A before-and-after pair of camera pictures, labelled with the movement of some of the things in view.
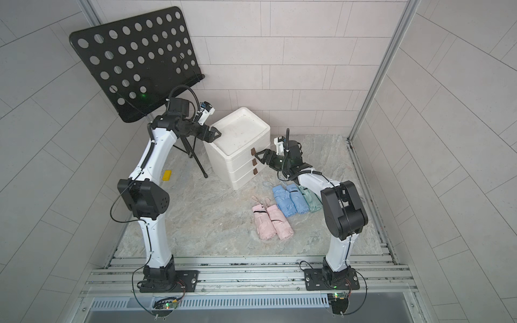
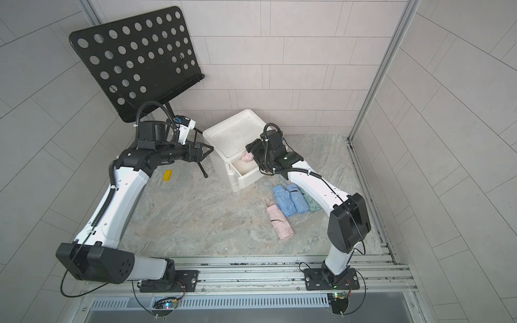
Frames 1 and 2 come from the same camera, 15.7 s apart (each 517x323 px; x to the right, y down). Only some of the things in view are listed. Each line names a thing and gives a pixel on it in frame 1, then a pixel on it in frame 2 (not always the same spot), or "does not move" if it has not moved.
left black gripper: x=209 y=138 → x=196 y=156
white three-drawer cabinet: x=232 y=155 does not move
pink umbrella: x=265 y=226 → x=247 y=157
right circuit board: x=339 y=301 does not move
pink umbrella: x=283 y=229 does not move
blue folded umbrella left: x=285 y=201 does not move
